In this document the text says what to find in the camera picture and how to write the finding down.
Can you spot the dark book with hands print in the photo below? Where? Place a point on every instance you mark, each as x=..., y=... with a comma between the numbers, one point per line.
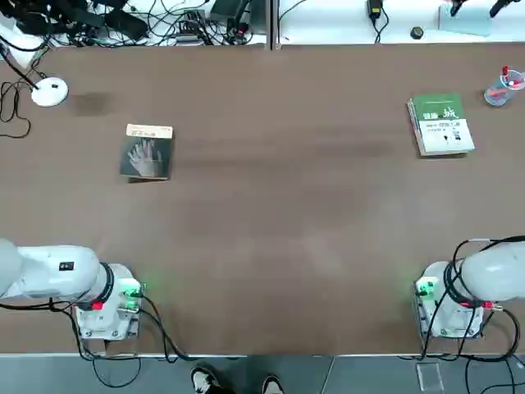
x=145, y=156

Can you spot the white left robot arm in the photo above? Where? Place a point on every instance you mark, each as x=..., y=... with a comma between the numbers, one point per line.
x=53, y=271

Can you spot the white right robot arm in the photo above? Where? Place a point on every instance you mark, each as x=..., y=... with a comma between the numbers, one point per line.
x=492, y=271

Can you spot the green and white book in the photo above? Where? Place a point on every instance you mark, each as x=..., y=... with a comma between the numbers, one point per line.
x=445, y=123

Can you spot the circuit board with red light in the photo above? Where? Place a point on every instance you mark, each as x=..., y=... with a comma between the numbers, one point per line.
x=241, y=29

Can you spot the black device box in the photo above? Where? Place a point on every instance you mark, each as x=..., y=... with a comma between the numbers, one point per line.
x=229, y=9

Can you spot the person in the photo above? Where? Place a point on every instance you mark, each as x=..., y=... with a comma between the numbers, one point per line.
x=205, y=379

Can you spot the black multiport hub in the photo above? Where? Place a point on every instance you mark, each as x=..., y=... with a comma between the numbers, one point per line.
x=193, y=17

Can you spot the black power adapter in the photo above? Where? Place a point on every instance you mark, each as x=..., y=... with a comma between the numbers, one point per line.
x=374, y=8

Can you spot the black power brick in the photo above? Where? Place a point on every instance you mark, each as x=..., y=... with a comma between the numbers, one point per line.
x=125, y=24

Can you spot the metal floor plate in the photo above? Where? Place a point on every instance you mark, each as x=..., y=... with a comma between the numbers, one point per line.
x=430, y=377

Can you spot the clear plastic pen cup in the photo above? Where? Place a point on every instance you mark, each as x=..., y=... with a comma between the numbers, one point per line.
x=498, y=96

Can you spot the black pointed object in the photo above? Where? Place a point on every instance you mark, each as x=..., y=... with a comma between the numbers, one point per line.
x=500, y=6
x=457, y=6

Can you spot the grey metal post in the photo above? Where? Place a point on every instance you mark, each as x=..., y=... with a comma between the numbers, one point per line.
x=273, y=24

